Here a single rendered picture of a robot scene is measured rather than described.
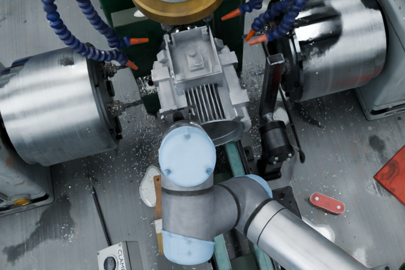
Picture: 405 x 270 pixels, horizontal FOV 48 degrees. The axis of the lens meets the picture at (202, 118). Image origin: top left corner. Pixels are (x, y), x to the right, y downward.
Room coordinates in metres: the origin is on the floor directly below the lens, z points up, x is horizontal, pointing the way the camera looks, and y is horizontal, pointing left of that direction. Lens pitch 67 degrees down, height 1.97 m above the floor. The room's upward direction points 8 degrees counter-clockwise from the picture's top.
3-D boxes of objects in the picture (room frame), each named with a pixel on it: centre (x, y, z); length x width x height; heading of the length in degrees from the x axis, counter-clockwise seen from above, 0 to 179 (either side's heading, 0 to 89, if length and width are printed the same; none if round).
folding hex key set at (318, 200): (0.22, -0.28, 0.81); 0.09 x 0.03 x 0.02; 59
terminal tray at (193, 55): (0.51, 0.00, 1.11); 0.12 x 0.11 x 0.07; 5
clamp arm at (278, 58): (0.40, -0.15, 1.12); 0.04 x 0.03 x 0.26; 7
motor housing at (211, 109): (0.47, 0.00, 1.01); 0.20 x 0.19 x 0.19; 5
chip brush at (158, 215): (0.26, 0.13, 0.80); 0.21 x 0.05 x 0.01; 3
